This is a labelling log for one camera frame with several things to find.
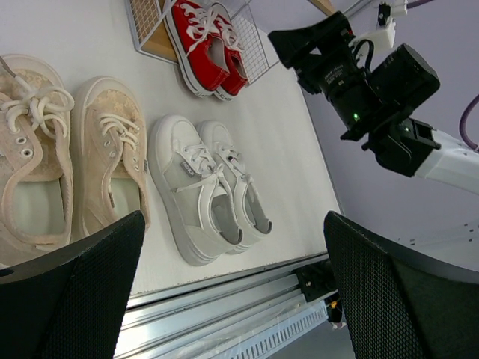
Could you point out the white sneaker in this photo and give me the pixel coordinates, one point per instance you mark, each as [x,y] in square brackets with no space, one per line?
[197,197]
[248,208]

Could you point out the white wire shoe shelf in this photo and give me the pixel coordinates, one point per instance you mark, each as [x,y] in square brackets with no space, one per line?
[146,18]

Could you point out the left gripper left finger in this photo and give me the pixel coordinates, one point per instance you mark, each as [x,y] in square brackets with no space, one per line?
[70,302]

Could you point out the aluminium mounting rail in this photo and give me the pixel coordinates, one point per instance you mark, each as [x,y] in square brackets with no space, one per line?
[158,323]

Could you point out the beige sneaker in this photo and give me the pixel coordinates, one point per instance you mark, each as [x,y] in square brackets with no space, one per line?
[109,153]
[36,167]

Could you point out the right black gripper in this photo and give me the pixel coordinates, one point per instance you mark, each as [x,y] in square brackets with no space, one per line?
[328,59]

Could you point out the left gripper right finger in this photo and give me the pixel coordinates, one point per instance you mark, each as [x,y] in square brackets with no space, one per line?
[398,302]

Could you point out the red canvas sneaker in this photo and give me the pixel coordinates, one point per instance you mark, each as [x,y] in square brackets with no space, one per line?
[237,78]
[198,45]

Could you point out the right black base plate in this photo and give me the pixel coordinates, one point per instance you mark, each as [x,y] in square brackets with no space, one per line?
[317,281]

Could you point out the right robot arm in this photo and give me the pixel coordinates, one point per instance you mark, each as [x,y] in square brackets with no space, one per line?
[401,143]

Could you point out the white slotted cable duct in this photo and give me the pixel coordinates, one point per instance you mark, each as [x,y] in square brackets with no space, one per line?
[260,338]

